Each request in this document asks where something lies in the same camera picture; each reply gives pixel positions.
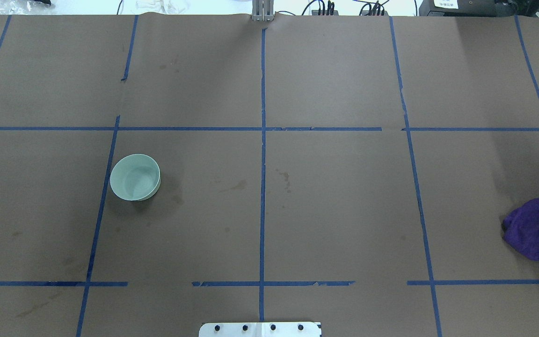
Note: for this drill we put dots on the purple cloth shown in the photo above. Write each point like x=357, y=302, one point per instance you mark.
x=521, y=229

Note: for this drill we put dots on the black power adapter box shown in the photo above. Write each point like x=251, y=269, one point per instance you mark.
x=467, y=8

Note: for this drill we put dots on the green ceramic bowl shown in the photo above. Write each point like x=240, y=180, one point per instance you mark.
x=135, y=177

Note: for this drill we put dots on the clear plastic bag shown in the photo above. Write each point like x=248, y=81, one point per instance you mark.
x=19, y=7

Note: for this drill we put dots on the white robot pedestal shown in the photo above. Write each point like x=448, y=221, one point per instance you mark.
x=260, y=329

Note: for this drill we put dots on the aluminium frame post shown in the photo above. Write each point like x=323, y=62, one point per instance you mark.
x=263, y=10

